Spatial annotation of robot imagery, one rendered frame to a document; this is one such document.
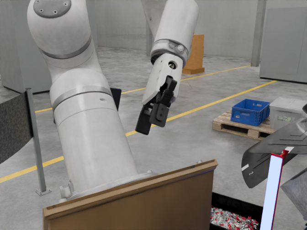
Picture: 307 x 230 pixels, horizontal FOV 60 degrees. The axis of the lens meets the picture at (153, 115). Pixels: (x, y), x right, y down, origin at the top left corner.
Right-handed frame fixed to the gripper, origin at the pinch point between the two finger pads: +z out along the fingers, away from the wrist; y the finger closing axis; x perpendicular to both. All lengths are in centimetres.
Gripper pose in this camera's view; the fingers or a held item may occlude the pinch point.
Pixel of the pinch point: (149, 125)
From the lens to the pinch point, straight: 55.6
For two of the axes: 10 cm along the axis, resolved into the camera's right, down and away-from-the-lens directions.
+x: -9.0, -3.4, -2.6
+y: -3.5, 2.3, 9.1
